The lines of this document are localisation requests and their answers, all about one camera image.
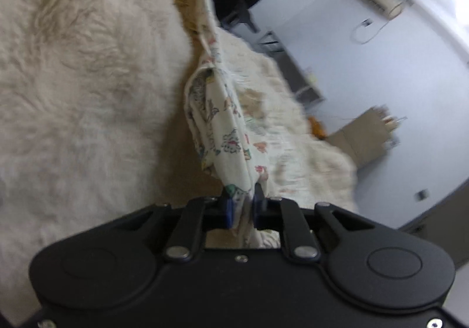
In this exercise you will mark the brown cardboard box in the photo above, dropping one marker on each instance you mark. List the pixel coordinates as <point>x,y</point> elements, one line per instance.
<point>368,137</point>

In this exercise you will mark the cream printed children garment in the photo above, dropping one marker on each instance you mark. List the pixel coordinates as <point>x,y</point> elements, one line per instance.
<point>219,124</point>

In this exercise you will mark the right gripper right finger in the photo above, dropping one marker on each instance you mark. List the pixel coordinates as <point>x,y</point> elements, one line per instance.
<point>298,243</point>

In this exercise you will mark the cream fluffy blanket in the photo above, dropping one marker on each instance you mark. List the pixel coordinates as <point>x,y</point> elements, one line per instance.
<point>93,125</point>

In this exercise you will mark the orange bag on floor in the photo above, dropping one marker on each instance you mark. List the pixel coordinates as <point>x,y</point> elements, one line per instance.
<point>317,129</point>

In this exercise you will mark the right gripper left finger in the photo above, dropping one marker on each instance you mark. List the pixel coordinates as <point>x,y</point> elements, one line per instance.
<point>200,216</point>

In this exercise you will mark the dark grey chair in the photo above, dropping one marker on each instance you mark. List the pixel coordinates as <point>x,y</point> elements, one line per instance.
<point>239,15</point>

